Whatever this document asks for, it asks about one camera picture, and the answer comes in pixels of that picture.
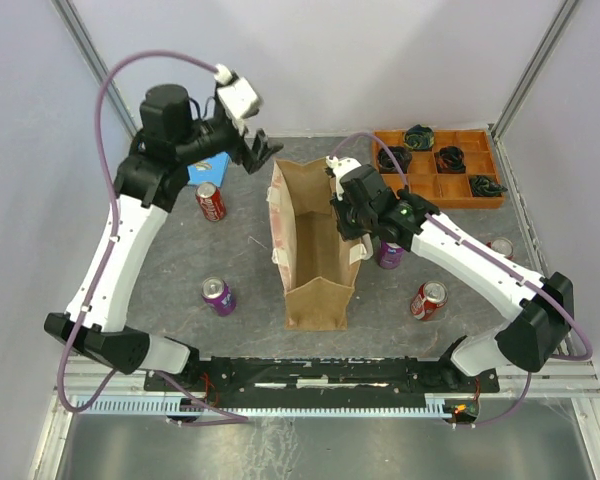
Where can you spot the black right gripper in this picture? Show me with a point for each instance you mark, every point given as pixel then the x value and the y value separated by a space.
pixel 339 208

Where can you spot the aluminium frame post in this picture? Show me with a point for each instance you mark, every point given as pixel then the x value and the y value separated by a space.
pixel 77 29
pixel 557 27

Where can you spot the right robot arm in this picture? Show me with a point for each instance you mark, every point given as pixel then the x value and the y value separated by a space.
pixel 537 310

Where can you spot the right aluminium frame post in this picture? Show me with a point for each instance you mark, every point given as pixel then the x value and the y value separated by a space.
pixel 557 27

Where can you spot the left aluminium frame post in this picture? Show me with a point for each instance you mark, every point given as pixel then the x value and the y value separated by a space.
pixel 77 29

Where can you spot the red cola can front right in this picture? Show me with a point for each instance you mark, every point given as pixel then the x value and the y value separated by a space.
pixel 430 297

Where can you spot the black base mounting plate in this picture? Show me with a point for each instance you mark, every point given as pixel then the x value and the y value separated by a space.
pixel 330 382

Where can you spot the orange wooden divided tray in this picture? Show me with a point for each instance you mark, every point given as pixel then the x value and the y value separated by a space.
pixel 451 190

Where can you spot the purple soda can left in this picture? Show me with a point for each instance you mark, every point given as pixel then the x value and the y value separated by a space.
pixel 217 294

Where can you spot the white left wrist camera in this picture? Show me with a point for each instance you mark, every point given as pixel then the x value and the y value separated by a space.
pixel 237 96

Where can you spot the red cola can far right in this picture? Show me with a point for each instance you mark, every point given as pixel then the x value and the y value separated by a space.
pixel 502 246

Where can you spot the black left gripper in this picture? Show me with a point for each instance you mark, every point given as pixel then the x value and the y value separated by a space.
pixel 261 150

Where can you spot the purple soda can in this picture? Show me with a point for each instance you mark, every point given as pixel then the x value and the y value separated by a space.
pixel 217 294
pixel 389 255

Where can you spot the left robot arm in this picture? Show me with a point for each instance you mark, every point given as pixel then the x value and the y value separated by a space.
pixel 146 187

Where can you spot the purple soda can right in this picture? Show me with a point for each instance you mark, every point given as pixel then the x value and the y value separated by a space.
pixel 389 255

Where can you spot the red cola can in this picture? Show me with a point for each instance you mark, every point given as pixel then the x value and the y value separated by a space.
pixel 210 201
pixel 502 246
pixel 430 297

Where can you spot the red cola can left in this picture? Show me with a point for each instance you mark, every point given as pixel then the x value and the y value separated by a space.
pixel 210 201

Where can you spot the light blue cable duct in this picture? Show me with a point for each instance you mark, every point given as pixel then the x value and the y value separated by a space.
pixel 178 406

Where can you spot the blue patterned cloth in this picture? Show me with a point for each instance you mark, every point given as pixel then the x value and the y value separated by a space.
pixel 211 170

